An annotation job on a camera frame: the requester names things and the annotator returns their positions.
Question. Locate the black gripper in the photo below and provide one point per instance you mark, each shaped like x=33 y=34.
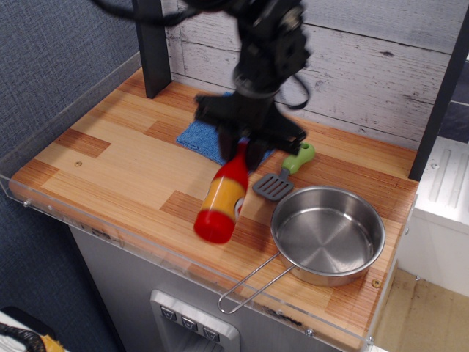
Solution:
x=251 y=112

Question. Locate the red toy sauce bottle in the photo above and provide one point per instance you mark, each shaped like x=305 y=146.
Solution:
x=220 y=210

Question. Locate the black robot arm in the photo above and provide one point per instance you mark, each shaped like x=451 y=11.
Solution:
x=273 y=49

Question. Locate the blue folded cloth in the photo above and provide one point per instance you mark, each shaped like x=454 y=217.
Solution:
x=202 y=138

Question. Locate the stainless steel pan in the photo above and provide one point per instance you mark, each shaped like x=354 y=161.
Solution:
x=325 y=236

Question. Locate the grey cabinet with dispenser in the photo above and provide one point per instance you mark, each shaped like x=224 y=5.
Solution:
x=156 y=306

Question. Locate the clear acrylic table guard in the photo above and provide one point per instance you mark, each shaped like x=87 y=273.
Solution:
x=119 y=170

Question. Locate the white ribbed side counter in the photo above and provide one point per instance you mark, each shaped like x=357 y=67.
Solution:
x=434 y=246

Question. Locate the green handled grey spatula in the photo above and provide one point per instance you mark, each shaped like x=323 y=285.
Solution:
x=274 y=186

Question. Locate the dark left support post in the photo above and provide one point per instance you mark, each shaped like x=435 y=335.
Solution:
x=154 y=58

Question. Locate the dark support post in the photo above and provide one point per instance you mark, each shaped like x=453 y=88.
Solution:
x=154 y=58
x=445 y=93

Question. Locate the dark right support post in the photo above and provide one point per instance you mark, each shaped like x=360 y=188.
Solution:
x=445 y=93

